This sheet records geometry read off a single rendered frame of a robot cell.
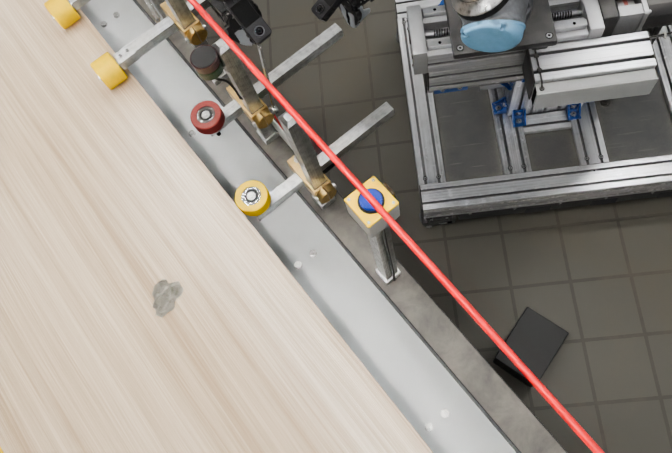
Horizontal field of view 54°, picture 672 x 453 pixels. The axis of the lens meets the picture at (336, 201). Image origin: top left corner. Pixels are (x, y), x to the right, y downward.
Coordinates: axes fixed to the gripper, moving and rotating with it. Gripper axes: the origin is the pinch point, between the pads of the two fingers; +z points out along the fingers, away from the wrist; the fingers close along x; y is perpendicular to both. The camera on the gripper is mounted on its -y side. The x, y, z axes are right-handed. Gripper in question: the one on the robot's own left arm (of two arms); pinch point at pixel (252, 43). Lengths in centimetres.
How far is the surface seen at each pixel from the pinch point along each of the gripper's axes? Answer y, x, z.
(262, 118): -9.7, 8.3, 13.7
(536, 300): -80, -32, 101
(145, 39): 23.3, 18.7, 4.4
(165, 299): -33, 52, 10
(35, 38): 50, 41, 10
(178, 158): -6.3, 30.6, 10.5
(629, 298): -99, -56, 101
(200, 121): -1.9, 20.9, 10.1
